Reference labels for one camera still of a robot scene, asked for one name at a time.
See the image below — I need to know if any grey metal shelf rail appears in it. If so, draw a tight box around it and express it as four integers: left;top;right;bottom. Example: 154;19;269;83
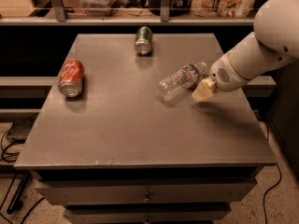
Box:
0;0;255;26

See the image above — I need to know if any black cables left floor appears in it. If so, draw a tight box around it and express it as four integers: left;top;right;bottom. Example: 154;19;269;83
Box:
0;114;45;224

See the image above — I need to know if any black floor cable right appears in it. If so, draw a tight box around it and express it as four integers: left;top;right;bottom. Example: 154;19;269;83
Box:
262;121;282;224

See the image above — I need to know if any clear plastic water bottle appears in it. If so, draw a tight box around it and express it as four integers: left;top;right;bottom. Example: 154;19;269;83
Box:
157;63;207;103

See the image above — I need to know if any grey drawer cabinet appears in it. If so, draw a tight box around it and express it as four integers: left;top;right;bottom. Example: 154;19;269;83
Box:
16;34;276;224

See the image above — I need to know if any green soda can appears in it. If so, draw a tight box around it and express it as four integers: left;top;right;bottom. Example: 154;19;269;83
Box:
135;26;152;55

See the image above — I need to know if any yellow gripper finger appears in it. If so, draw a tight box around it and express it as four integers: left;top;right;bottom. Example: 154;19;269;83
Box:
192;77;217;103

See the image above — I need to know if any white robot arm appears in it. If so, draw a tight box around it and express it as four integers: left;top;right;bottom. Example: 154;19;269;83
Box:
192;0;299;103

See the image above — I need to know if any red coke can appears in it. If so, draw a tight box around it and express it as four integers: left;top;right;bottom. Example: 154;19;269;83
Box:
58;59;84;97

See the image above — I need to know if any colourful snack bag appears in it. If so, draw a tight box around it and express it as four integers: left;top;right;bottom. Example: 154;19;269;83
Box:
195;0;256;18

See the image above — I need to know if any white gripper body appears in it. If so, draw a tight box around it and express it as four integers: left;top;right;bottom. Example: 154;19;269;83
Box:
209;52;249;92

